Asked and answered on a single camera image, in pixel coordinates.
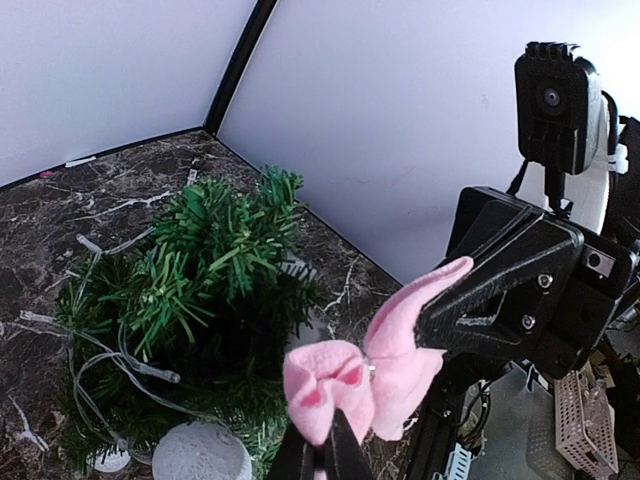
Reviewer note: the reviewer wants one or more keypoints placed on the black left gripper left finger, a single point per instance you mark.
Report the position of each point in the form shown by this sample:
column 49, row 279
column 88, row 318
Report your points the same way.
column 295, row 459

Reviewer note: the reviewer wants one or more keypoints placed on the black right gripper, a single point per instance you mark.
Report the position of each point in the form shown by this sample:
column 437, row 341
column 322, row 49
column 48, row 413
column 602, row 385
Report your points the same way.
column 556, row 255

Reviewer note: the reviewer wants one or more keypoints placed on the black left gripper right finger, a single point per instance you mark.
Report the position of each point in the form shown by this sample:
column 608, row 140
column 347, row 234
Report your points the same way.
column 343, row 457

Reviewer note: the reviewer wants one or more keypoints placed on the pink fabric bow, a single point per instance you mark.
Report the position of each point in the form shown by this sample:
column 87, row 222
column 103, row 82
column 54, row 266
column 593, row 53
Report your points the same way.
column 378, row 385

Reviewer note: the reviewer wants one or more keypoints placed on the small green christmas tree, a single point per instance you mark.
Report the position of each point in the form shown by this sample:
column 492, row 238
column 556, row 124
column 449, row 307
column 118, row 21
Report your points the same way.
column 195, row 310

